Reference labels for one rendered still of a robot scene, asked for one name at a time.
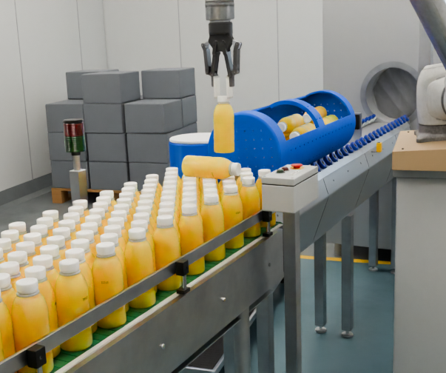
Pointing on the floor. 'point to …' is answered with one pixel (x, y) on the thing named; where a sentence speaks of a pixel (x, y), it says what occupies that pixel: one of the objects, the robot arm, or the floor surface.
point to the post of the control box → (292, 291)
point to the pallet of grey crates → (120, 126)
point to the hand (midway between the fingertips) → (223, 87)
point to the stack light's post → (78, 185)
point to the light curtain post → (426, 52)
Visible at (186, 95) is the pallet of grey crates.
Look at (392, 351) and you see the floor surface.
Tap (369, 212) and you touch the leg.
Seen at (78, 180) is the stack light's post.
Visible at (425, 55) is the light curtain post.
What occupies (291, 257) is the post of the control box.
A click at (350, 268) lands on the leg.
